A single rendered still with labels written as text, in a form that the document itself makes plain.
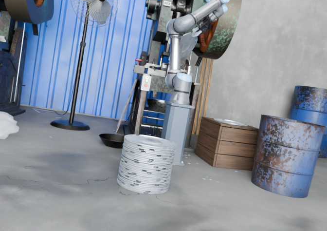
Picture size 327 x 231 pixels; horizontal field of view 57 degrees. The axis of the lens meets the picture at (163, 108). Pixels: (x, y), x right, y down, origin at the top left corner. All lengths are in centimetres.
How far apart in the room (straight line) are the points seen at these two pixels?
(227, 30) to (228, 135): 97
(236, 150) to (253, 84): 224
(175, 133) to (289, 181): 82
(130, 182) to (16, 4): 188
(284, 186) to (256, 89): 268
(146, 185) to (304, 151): 105
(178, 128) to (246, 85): 248
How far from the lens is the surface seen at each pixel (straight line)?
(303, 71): 502
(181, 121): 223
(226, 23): 283
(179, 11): 307
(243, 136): 251
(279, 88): 481
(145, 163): 156
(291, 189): 216
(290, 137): 208
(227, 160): 249
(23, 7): 291
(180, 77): 224
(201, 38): 339
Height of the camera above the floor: 56
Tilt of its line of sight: 4 degrees down
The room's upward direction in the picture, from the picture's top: 10 degrees clockwise
